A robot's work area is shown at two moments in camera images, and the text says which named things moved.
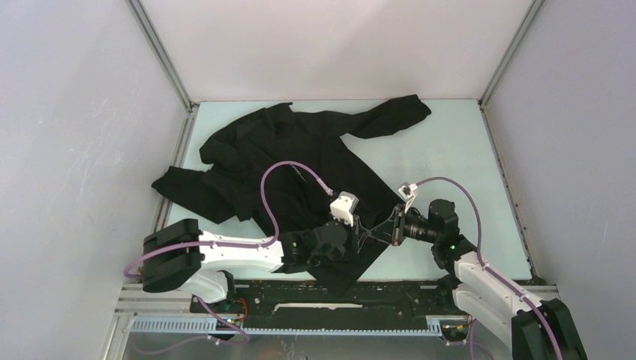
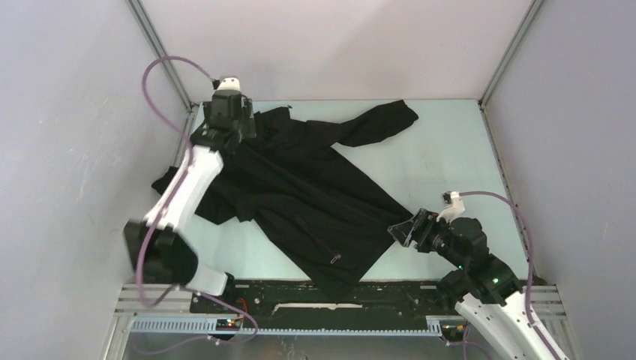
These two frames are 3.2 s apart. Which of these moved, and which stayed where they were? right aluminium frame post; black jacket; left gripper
Moved: left gripper
Stayed: black jacket; right aluminium frame post
